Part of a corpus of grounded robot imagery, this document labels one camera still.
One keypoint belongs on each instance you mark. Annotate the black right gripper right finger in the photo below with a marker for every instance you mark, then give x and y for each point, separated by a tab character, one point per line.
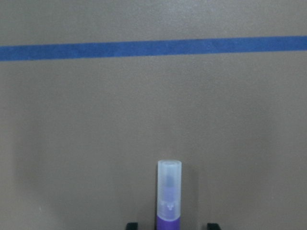
212	226

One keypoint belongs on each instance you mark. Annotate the purple marker pen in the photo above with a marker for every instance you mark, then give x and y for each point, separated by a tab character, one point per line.
169	178

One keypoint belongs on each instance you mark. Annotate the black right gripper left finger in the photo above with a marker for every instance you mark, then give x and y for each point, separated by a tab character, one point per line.
132	226

